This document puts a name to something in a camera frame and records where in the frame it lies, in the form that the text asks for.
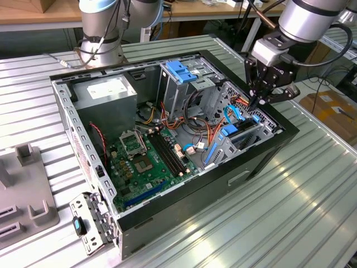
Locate hinged metal slot bracket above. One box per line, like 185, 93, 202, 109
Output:
69, 191, 119, 257

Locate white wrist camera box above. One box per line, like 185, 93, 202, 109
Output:
250, 32, 296, 67

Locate black RAM slot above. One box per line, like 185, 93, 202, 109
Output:
147, 133, 179, 177
153, 131, 187, 173

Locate green motherboard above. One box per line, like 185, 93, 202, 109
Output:
107, 125, 200, 213

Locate orange red power wire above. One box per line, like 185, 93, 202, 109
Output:
208, 95, 253, 145

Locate grey optical drive cage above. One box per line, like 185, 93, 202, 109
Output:
156, 54, 224, 121

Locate metal slat side table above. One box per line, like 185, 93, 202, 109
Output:
319, 25, 357, 61

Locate yellow black power wire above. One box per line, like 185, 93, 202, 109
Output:
136, 103, 157, 125

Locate grey power supply unit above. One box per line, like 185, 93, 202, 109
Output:
71, 74, 139, 143

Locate open black PC case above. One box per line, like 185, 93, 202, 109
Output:
49, 49, 301, 261

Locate blue data wire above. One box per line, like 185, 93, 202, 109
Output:
224, 104, 247, 123

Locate grey perforated disk bay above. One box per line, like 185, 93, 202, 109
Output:
202, 80, 282, 171

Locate orange black wire bundle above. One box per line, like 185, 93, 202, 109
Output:
160, 100, 221, 140

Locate long wooden desk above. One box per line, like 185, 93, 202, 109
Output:
0, 0, 288, 54

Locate grey parts rack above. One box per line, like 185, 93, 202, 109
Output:
0, 143, 61, 251

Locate black camera cable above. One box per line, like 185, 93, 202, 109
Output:
279, 23, 354, 68

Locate small blue white wire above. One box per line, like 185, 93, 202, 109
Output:
182, 141, 209, 155

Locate white boxes on desk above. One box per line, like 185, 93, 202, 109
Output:
226, 0, 264, 9

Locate black cable with copper sleeve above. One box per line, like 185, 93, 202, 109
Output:
248, 0, 285, 30

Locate black cable with metal plug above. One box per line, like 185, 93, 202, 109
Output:
43, 51, 84, 69

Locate small brown wooden box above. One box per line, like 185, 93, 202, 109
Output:
40, 0, 58, 14

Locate metal socket cover frame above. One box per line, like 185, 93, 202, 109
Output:
119, 130, 148, 157

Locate red black fan wire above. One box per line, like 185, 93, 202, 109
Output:
89, 121, 109, 168

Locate blue plastic drive latch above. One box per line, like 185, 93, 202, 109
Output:
165, 60, 197, 84

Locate CPU socket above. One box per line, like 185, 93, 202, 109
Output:
132, 155, 155, 174

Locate hard disk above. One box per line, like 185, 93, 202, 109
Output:
204, 112, 264, 170

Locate brown cardboard box with labels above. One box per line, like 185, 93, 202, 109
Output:
298, 89, 357, 143

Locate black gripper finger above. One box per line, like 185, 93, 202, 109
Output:
244, 57, 262, 109
255, 85, 301, 109

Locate blue expansion slot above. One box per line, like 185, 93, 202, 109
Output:
124, 180, 170, 209

